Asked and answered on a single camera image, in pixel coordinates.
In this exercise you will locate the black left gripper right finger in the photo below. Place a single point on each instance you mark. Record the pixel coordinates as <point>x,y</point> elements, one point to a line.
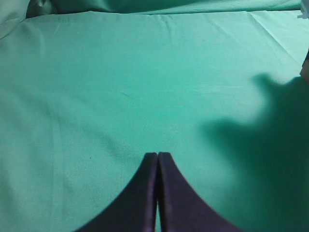
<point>181,209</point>

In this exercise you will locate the green cloth backdrop and cover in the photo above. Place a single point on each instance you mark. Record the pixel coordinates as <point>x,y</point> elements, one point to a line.
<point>87,87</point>

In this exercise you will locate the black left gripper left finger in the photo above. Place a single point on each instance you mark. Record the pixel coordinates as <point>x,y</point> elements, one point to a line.
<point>134,209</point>

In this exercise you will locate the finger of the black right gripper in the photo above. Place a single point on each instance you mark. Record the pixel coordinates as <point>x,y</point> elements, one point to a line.
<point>305,65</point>

